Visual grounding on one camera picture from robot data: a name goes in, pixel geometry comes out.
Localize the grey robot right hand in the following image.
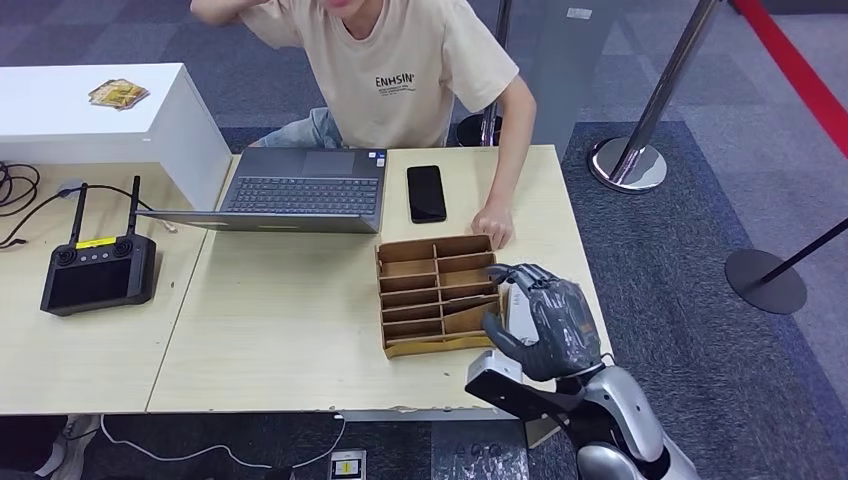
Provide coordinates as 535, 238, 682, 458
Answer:
480, 262, 605, 384

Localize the person's left hand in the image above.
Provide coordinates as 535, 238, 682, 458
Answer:
470, 198, 517, 252

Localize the grey card reader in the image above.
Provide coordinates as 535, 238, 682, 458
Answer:
504, 283, 541, 346

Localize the cardboard card organizer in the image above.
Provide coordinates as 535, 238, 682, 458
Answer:
374, 234, 508, 360

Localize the person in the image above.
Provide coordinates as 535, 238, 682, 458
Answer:
188, 0, 538, 252

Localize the black smartphone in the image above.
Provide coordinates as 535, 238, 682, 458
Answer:
405, 164, 448, 225

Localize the chrome stanchion with black base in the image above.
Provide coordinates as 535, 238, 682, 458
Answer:
455, 0, 515, 148

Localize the wooden desk leg panel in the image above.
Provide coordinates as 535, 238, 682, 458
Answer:
524, 417, 564, 450

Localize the clear plastic floor sheet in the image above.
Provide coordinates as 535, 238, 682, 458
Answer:
430, 420, 530, 480

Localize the grey kiosk panel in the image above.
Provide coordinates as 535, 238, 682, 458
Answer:
516, 0, 621, 160

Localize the grey laptop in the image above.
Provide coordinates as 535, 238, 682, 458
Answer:
135, 146, 389, 235

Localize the metal floor socket box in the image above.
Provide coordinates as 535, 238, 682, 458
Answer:
327, 449, 368, 480

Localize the red barrier belt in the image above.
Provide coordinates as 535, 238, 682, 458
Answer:
728, 0, 848, 160

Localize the stack of gold cards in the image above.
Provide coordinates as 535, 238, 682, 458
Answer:
87, 78, 151, 111

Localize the black remote controller with antennas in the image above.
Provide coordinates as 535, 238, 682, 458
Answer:
39, 174, 158, 318

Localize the white cabinet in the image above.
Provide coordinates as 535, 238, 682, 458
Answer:
0, 62, 233, 212

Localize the white shoe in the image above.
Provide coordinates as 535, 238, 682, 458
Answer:
36, 415, 101, 478

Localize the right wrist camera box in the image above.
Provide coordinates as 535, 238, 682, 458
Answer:
463, 349, 590, 423

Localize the grey desk frame rail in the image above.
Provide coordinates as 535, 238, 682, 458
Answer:
334, 407, 518, 423

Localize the white floor cable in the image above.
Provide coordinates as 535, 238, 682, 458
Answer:
99, 413, 348, 472

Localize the thin black cable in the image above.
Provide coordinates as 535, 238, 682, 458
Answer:
0, 178, 179, 252

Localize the coiled black cable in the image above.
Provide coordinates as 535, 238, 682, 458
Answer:
0, 162, 42, 219

